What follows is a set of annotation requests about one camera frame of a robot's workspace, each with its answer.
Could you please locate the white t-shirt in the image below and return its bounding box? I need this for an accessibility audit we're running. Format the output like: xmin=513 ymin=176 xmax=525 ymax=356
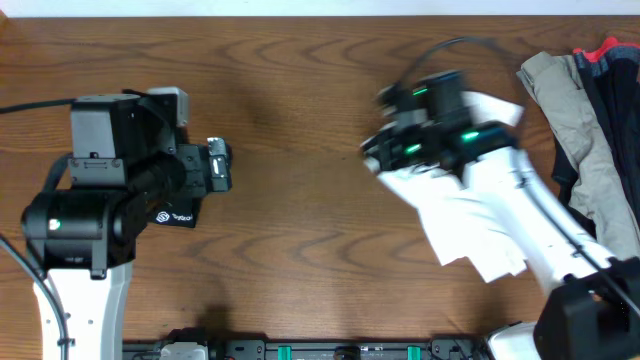
xmin=372 ymin=91 xmax=529 ymax=284

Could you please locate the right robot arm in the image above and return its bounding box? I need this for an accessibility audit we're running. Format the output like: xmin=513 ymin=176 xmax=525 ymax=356
xmin=361 ymin=71 xmax=639 ymax=359

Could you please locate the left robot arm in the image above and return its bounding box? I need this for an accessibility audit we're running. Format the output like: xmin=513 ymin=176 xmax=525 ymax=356
xmin=21 ymin=87 xmax=232 ymax=359

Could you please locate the folded black polo shirt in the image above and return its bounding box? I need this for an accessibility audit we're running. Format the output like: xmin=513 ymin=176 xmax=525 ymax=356
xmin=148 ymin=198 xmax=201 ymax=228

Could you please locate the grey khaki garment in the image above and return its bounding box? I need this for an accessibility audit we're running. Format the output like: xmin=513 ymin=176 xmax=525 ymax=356
xmin=517 ymin=52 xmax=639 ymax=260

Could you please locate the dark navy garment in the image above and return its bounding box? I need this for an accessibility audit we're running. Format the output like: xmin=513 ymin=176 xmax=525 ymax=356
xmin=552 ymin=49 xmax=639 ymax=236

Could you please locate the red garment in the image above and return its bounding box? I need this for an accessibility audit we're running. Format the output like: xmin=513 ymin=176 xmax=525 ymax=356
xmin=573 ymin=36 xmax=639 ymax=63

